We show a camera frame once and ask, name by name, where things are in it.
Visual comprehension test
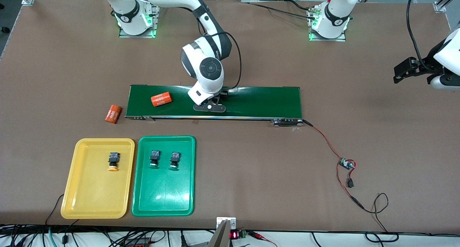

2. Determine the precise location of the thin black cable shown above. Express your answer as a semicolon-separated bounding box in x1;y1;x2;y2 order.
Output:
45;194;65;226
361;192;399;242

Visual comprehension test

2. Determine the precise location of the yellow push button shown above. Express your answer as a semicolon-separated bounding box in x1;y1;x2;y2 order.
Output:
107;152;120;172

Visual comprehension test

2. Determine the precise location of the yellow plastic tray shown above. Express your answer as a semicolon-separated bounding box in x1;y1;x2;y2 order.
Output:
60;138;135;219

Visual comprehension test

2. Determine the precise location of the red black wire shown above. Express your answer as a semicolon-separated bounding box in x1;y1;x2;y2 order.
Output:
303;120;364;209

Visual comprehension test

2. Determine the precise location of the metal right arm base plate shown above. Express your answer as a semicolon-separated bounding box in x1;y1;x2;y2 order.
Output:
119;0;160;38

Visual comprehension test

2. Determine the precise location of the green conveyor belt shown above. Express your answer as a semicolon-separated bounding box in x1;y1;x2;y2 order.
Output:
125;84;304;127

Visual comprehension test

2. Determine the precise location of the black power cable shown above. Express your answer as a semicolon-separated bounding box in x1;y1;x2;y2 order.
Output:
240;1;318;19

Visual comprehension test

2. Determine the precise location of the orange cylinder with white print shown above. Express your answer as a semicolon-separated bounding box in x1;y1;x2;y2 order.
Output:
151;92;173;107
105;104;121;124

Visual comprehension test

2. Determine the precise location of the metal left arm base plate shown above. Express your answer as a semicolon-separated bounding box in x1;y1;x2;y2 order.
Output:
307;6;347;42

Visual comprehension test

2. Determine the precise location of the small green circuit board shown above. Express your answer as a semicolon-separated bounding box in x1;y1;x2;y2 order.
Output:
339;157;357;171

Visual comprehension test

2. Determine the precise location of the red black clip lead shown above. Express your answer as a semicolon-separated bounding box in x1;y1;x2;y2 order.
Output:
248;230;278;247

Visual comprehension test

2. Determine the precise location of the green plastic tray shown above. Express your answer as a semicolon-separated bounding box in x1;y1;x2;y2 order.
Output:
132;135;196;217

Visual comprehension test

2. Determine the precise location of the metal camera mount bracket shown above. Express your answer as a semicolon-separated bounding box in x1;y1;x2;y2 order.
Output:
207;217;237;247

